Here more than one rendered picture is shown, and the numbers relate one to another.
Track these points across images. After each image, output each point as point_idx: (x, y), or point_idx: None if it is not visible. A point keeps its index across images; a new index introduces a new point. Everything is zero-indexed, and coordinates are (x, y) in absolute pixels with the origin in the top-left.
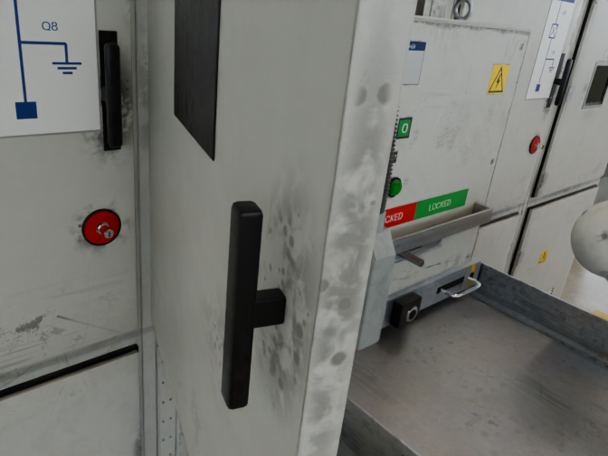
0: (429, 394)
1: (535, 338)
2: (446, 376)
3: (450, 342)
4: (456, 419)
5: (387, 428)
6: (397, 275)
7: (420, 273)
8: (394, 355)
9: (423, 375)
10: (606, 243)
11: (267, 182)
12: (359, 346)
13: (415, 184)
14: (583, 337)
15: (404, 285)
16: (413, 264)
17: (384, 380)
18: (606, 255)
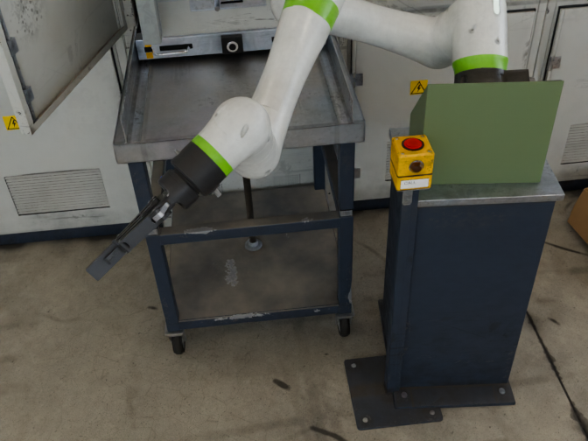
0: (200, 86)
1: (314, 80)
2: (222, 82)
3: (255, 70)
4: (196, 97)
5: (158, 91)
6: (225, 19)
7: (251, 23)
8: (212, 68)
9: (212, 79)
10: (270, 1)
11: None
12: (143, 42)
13: None
14: (340, 85)
15: (236, 28)
16: (240, 14)
17: (187, 76)
18: (271, 9)
